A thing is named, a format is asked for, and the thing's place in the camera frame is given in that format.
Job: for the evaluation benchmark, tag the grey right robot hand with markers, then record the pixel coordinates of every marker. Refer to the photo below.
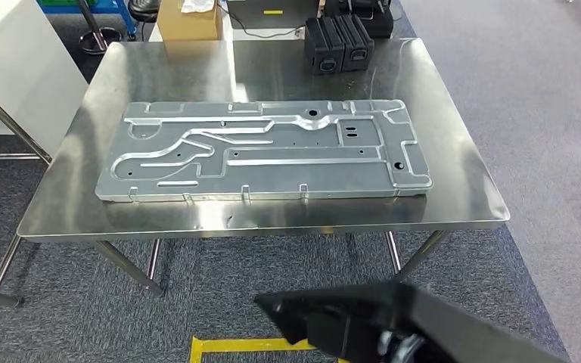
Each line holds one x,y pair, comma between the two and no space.
401,348

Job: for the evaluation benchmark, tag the dark grey equipment box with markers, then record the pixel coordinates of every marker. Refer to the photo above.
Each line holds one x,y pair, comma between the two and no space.
270,20

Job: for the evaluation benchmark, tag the green crate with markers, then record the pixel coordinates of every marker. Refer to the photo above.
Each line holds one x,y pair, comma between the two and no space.
65,2

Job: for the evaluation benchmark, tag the chrome stanchion with dark base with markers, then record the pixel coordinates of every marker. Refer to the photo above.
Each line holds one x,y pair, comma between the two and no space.
97,42

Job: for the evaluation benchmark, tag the black hard case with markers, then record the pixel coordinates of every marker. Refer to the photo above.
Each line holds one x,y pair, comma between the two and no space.
323,47
358,42

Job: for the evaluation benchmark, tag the blue metal frame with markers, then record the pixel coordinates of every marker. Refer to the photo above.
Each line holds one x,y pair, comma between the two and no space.
120,7

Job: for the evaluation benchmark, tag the white cabinet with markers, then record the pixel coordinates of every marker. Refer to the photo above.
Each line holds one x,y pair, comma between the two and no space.
25,60

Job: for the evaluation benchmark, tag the white plastic bag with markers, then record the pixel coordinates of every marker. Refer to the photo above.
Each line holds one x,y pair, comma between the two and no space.
198,5

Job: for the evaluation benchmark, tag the stamped grey metal panel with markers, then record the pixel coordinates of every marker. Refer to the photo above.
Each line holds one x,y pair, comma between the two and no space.
270,173

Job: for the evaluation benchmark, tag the steel workbench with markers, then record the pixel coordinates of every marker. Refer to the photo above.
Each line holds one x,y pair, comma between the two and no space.
270,215

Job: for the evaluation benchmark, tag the black bag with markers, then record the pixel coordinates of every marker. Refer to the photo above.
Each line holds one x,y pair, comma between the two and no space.
378,20

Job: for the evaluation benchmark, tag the black plastic panel part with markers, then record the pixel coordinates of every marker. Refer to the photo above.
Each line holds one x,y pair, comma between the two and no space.
421,315

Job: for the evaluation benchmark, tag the cardboard box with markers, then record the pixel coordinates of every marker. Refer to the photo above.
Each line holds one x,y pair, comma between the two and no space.
187,25

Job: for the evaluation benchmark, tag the black round stool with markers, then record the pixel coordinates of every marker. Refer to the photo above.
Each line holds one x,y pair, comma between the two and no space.
142,10

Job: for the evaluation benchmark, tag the steel side table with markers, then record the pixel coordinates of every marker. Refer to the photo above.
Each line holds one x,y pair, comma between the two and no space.
0,115

